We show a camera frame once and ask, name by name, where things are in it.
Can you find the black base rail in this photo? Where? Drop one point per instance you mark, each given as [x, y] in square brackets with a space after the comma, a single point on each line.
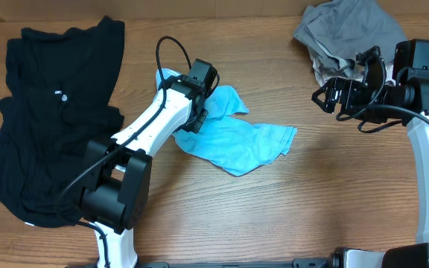
[295, 263]

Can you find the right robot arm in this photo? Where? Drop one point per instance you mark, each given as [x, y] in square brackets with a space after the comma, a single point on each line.
[406, 102]

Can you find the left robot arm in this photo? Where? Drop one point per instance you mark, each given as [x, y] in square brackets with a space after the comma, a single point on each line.
[113, 193]

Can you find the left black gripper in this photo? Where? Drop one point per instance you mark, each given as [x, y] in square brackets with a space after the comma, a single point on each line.
[196, 123]

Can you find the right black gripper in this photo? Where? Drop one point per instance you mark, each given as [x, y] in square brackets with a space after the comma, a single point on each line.
[333, 88]

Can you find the folded grey garment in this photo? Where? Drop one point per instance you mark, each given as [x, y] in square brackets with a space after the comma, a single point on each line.
[335, 31]

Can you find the light blue t-shirt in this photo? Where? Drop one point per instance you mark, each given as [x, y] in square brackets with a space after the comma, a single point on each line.
[232, 144]

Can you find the folded beige garment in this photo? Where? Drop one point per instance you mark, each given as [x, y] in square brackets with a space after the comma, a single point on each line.
[322, 74]

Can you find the black t-shirt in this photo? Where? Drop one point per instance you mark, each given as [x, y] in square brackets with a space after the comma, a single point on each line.
[60, 86]

